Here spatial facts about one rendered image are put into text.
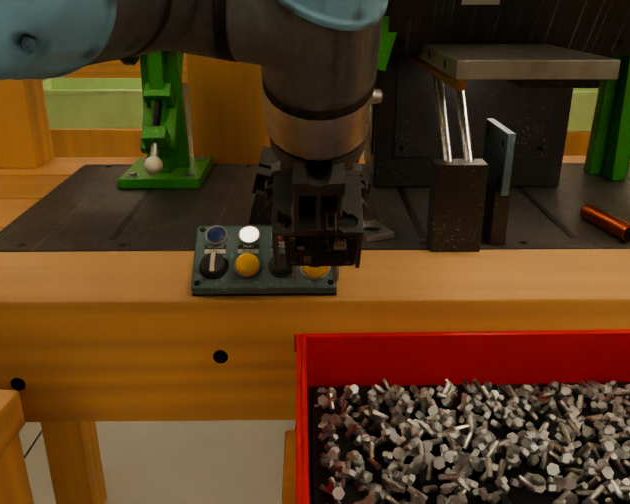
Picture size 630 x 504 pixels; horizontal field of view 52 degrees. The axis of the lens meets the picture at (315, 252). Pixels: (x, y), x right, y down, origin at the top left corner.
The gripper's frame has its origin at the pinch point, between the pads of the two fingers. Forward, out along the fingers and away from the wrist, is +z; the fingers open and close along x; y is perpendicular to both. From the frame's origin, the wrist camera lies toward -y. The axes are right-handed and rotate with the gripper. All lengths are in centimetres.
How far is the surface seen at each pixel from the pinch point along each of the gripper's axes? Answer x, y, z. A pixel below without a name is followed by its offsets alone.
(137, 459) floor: -47, -13, 126
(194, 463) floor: -31, -12, 125
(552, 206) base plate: 35.1, -21.4, 20.9
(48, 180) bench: -47, -38, 36
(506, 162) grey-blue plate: 22.5, -14.4, 3.1
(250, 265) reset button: -6.5, 0.5, 1.8
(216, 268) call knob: -10.0, 0.8, 1.8
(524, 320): 21.8, 4.8, 5.7
